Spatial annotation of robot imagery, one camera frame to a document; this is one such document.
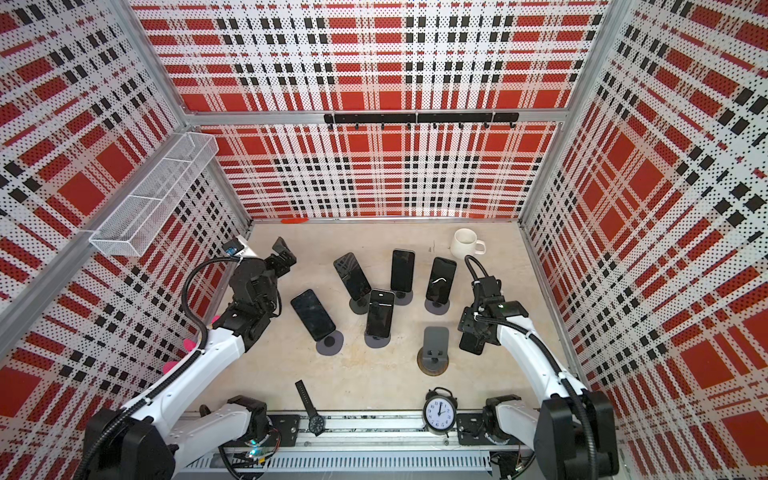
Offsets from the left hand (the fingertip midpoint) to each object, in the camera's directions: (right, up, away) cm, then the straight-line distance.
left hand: (270, 250), depth 78 cm
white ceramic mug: (+57, +2, +27) cm, 63 cm away
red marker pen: (-12, +13, +49) cm, 52 cm away
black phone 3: (+20, -8, +14) cm, 25 cm away
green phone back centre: (+35, -7, +12) cm, 38 cm away
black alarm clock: (+45, -41, -3) cm, 61 cm away
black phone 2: (+11, -17, +2) cm, 21 cm away
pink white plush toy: (-25, -27, +5) cm, 37 cm away
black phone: (+55, -26, +5) cm, 61 cm away
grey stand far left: (+13, -28, +10) cm, 33 cm away
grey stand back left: (+21, -19, +21) cm, 35 cm away
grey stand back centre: (+35, -16, +20) cm, 43 cm away
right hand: (+56, -23, +6) cm, 61 cm away
